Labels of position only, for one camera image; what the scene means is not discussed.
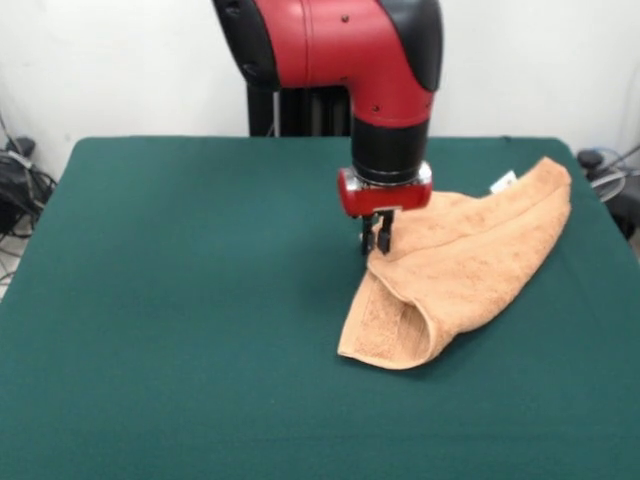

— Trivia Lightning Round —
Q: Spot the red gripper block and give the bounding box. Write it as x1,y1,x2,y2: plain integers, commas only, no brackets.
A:
335,160,435,257

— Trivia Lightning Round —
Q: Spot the tan terry towel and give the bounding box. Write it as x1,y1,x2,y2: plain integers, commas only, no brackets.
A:
337,156,573,372

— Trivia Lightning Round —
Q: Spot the dark green table cloth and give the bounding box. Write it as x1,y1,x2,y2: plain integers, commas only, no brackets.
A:
0,134,640,480

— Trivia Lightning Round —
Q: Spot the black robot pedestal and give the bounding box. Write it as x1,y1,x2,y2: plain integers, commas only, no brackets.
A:
245,83,354,138

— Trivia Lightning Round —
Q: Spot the grey cables and caster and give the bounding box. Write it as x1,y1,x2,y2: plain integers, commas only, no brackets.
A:
574,146,640,242

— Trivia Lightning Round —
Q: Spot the black cable bundle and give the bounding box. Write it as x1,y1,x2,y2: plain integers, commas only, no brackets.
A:
0,137,59,239

